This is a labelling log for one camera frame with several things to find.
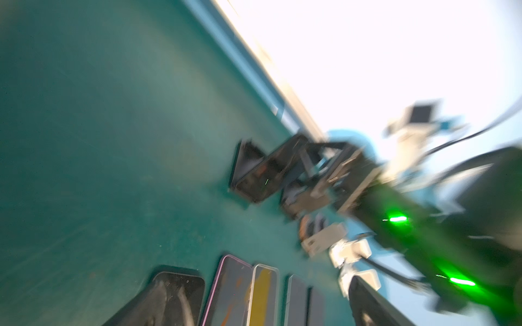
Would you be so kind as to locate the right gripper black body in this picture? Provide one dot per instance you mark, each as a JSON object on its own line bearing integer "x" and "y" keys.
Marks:
{"x": 347, "y": 174}

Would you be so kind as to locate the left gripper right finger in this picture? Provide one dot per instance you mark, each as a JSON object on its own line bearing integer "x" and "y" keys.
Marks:
{"x": 370, "y": 308}

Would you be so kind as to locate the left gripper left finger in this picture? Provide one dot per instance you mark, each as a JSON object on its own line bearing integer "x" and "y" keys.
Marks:
{"x": 148, "y": 307}

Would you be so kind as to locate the black phone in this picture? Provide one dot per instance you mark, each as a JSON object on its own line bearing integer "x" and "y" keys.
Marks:
{"x": 266, "y": 178}
{"x": 316, "y": 308}
{"x": 182, "y": 292}

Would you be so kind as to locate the round wooden phone stand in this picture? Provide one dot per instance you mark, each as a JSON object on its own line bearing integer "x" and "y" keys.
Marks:
{"x": 317, "y": 234}

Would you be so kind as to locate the silver phone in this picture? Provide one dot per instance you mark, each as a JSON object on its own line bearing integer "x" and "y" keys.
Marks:
{"x": 296, "y": 302}
{"x": 264, "y": 296}

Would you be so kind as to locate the purple-edged phone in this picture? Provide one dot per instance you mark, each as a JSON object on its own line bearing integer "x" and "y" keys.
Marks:
{"x": 228, "y": 299}

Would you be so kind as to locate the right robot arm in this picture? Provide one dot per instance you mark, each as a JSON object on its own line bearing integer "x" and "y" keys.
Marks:
{"x": 468, "y": 250}

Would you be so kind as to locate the black middle back stand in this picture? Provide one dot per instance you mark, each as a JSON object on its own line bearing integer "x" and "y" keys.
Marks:
{"x": 247, "y": 156}

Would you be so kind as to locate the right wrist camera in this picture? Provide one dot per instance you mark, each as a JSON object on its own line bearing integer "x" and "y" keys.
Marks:
{"x": 412, "y": 131}

